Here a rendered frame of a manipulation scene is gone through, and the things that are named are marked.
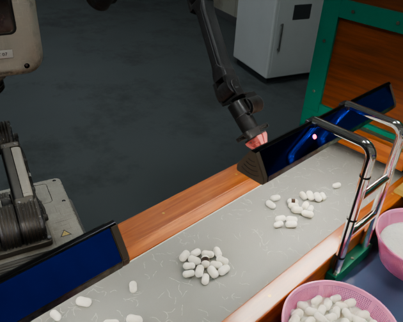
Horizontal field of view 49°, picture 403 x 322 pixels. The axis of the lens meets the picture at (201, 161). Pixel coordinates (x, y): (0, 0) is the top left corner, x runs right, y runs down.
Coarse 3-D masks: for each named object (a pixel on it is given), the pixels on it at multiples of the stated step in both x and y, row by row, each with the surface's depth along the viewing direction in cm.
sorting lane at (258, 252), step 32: (320, 160) 162; (352, 160) 163; (256, 192) 144; (288, 192) 145; (352, 192) 146; (224, 224) 130; (256, 224) 130; (320, 224) 132; (160, 256) 118; (224, 256) 119; (256, 256) 119; (288, 256) 120; (96, 288) 108; (128, 288) 108; (160, 288) 109; (192, 288) 109; (224, 288) 110; (256, 288) 110; (64, 320) 100; (96, 320) 100; (160, 320) 101; (192, 320) 101
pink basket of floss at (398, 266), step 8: (400, 208) 135; (384, 216) 133; (392, 216) 135; (400, 216) 136; (376, 224) 128; (384, 224) 134; (376, 232) 126; (384, 248) 123; (384, 256) 125; (392, 256) 120; (384, 264) 127; (392, 264) 123; (400, 264) 119; (392, 272) 125; (400, 272) 121
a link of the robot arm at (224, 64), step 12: (204, 0) 148; (192, 12) 155; (204, 12) 147; (204, 24) 147; (216, 24) 148; (204, 36) 147; (216, 36) 145; (216, 48) 143; (216, 60) 143; (228, 60) 144; (216, 72) 142; (228, 72) 141; (216, 84) 143; (228, 84) 138; (240, 84) 142; (216, 96) 143; (228, 96) 141
